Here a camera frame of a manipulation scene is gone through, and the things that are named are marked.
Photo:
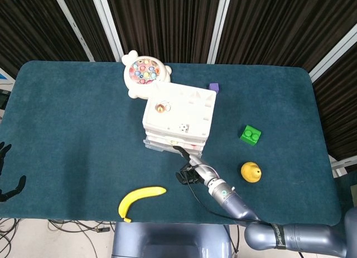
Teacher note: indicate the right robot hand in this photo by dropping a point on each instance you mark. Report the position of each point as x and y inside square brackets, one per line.
[205, 171]

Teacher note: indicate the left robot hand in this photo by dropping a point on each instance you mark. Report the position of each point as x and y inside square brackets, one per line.
[3, 157]

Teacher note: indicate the clear plastic drawer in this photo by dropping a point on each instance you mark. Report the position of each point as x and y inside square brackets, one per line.
[161, 136]
[156, 147]

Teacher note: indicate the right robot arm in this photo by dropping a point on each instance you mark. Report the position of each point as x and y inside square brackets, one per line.
[237, 205]

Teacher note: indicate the white dice black dots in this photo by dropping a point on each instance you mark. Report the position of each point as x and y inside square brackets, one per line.
[183, 128]

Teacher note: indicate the green building block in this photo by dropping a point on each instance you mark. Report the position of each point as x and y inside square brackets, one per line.
[249, 136]

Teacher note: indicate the dark device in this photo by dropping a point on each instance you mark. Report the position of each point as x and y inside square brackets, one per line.
[4, 99]

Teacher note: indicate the teal table cloth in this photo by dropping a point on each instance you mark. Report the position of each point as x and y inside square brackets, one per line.
[69, 129]

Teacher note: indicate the small gold bell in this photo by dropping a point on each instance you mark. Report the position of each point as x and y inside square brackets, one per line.
[159, 108]

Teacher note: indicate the yellow toy banana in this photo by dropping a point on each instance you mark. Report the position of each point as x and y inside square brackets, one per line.
[131, 198]

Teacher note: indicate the blue-grey robot torso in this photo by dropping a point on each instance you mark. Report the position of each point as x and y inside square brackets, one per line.
[167, 241]

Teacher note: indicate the blue white board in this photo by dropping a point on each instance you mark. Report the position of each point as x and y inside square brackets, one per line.
[5, 78]

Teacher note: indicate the purple block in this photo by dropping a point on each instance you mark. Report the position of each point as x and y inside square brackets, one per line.
[214, 87]

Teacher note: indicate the black power adapter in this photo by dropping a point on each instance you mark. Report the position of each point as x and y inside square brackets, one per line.
[102, 229]

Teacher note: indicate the white fishing game toy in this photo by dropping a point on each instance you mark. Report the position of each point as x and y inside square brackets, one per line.
[142, 71]

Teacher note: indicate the white drawer cabinet frame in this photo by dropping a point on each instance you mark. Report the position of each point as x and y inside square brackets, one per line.
[189, 112]

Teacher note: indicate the white frame bar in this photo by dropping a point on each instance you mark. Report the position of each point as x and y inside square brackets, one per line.
[344, 161]

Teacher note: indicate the white aluminium frame post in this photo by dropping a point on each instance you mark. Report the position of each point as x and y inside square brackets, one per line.
[72, 23]
[220, 26]
[334, 51]
[107, 26]

